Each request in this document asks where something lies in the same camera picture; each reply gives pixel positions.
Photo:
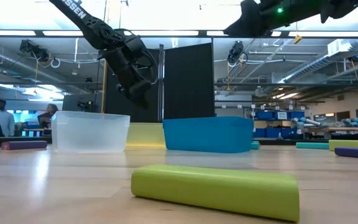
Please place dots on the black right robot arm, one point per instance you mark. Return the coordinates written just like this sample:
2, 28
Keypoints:
306, 12

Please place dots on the black table frame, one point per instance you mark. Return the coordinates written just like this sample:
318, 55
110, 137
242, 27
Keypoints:
275, 141

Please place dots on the yellow pole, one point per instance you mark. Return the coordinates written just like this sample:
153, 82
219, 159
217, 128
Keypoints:
104, 93

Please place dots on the blue plastic bin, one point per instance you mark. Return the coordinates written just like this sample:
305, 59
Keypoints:
208, 135

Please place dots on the shelf with blue bins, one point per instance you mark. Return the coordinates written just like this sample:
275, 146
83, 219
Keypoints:
266, 133

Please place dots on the teal block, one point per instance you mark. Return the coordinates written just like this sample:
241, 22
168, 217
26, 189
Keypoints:
255, 145
312, 145

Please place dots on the black ceiling camera rig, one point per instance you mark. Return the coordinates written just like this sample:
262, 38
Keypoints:
236, 51
34, 49

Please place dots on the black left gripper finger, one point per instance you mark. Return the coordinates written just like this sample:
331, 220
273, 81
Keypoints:
143, 101

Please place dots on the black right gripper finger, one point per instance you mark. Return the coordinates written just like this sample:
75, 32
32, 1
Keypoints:
247, 15
244, 31

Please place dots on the clear plastic bin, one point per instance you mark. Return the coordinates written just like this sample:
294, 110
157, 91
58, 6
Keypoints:
89, 133

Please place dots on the yellow hook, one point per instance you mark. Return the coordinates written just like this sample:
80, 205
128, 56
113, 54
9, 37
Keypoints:
297, 39

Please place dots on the green block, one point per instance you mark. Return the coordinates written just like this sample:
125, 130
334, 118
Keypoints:
351, 144
213, 193

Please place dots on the purple block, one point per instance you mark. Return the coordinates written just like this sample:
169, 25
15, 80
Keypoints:
357, 153
23, 145

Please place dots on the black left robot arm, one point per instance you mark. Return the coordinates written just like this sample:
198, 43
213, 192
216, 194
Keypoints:
82, 17

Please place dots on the yellow plastic bin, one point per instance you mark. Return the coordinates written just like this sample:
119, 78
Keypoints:
146, 135

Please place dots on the overhead LED light bar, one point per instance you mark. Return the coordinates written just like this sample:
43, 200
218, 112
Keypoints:
166, 33

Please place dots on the metal post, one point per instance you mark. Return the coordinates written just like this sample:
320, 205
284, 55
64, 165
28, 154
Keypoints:
160, 93

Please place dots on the person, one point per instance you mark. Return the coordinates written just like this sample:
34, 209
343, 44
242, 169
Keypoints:
3, 121
47, 119

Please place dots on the black partition panel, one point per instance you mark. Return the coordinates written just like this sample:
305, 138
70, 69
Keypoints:
188, 81
120, 115

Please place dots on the wooden workbench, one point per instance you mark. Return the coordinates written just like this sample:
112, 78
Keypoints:
346, 128

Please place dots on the silver ventilation duct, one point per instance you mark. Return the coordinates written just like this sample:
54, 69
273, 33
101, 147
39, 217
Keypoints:
315, 63
11, 67

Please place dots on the gray board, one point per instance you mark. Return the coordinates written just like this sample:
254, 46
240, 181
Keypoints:
70, 104

